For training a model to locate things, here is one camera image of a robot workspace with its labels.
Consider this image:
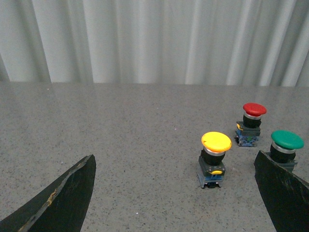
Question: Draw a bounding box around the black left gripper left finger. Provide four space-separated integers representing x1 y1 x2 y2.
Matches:
0 155 96 232

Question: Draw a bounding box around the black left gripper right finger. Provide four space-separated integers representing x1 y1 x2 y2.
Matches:
254 150 309 232

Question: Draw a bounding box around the yellow mushroom push button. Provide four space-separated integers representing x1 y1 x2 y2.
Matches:
197 131 232 189

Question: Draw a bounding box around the green mushroom push button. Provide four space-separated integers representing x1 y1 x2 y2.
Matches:
268 130 304 172

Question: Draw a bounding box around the red mushroom push button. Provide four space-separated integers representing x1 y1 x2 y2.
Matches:
235 102 267 147

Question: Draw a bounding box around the white pleated curtain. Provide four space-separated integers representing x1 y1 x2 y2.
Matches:
0 0 309 87

